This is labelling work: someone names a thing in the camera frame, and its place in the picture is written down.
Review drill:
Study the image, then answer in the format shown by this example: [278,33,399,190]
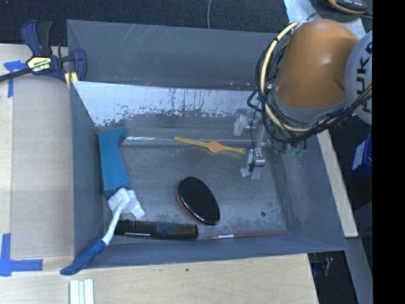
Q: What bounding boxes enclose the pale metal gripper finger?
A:
[239,148,257,178]
[251,150,266,181]

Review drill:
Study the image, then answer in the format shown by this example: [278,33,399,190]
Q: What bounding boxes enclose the yellow wristband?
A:
[173,136,246,155]

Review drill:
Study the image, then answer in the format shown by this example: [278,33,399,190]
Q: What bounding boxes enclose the black oval case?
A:
[177,176,221,226]

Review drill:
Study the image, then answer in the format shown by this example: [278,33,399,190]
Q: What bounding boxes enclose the thin red paintbrush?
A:
[202,231,287,241]

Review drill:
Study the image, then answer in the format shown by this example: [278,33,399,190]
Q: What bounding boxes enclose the black comb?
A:
[114,219,199,241]

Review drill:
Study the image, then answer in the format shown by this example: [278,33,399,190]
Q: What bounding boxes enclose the grey metal bin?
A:
[66,19,349,269]

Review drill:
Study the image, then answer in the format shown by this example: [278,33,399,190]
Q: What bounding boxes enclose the blue foam block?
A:
[98,127,132,199]

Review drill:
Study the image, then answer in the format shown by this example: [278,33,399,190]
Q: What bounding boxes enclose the white brush with blue handle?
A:
[59,188,146,276]

